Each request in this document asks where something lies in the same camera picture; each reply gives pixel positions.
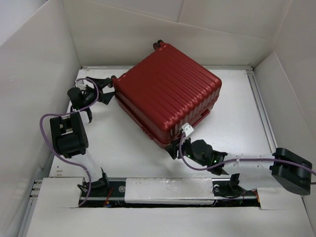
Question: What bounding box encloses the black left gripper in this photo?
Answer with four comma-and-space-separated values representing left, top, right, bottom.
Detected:
83, 77, 115, 108

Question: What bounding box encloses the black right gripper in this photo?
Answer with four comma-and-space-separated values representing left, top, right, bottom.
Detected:
164, 134, 206, 167

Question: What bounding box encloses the red hard-shell suitcase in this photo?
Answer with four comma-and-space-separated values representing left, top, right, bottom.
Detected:
113, 40, 222, 149

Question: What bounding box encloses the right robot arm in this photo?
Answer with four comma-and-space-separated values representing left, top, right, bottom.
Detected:
165, 138, 315, 196

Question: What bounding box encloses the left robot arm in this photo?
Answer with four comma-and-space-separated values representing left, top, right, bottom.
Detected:
49, 76, 115, 197

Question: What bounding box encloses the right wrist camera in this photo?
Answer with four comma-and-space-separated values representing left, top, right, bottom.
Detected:
181, 123, 194, 137

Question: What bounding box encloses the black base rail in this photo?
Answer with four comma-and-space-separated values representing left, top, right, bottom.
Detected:
78, 177, 260, 208

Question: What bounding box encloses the aluminium side rail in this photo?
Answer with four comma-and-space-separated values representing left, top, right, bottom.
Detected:
246, 67, 277, 152

